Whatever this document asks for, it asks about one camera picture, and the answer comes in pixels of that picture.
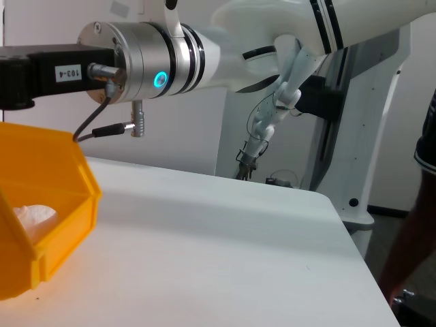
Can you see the white paper ball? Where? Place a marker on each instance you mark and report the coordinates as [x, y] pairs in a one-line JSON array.
[[34, 214]]

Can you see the dark shorts white stripe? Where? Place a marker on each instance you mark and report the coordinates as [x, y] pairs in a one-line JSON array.
[[427, 143]]

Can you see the yellow plastic bin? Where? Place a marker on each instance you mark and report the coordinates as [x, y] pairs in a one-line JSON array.
[[41, 160]]

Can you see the white grey robot column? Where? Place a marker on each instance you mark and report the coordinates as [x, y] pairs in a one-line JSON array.
[[368, 136]]

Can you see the metal caster bracket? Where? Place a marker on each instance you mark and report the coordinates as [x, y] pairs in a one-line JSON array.
[[403, 295]]

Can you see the black shoulder mount block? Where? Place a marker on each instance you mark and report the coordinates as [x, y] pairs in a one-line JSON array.
[[323, 98]]

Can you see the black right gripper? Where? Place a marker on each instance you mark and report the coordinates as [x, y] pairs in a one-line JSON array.
[[41, 73]]

